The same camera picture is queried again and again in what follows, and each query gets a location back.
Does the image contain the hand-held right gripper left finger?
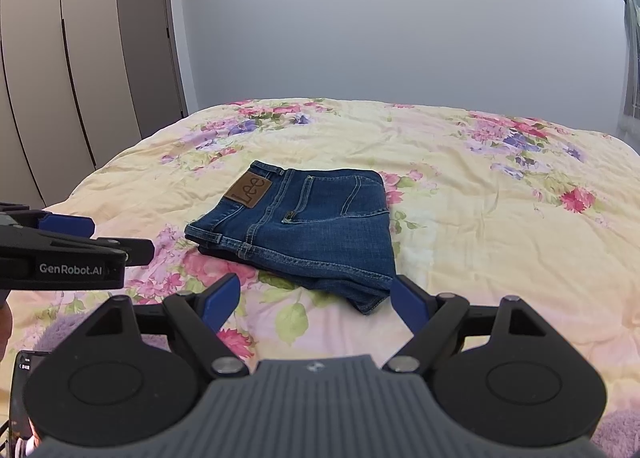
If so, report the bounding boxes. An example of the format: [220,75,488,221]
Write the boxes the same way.
[84,273,251,380]

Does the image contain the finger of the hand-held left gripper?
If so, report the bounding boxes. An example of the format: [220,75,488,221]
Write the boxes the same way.
[91,237,156,268]
[38,213,97,241]

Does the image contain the window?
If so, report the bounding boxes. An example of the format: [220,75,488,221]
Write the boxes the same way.
[626,0,640,119]

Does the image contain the purple fuzzy blanket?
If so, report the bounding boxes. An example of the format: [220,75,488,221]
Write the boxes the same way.
[36,312,640,458]

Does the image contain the black smartphone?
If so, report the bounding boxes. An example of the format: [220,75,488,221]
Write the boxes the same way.
[9,350,52,442]

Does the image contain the beige wardrobe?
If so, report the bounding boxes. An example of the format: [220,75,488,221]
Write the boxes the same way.
[0,0,142,209]

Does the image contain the grey-brown door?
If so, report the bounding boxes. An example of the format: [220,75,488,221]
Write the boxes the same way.
[116,0,189,140]

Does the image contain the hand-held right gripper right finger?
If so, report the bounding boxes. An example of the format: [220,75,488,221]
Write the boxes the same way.
[382,274,548,374]

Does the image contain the floral yellow quilt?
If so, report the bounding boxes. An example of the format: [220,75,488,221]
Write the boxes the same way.
[7,97,640,439]

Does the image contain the blue denim pants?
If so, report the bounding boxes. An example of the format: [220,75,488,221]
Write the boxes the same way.
[184,160,396,316]

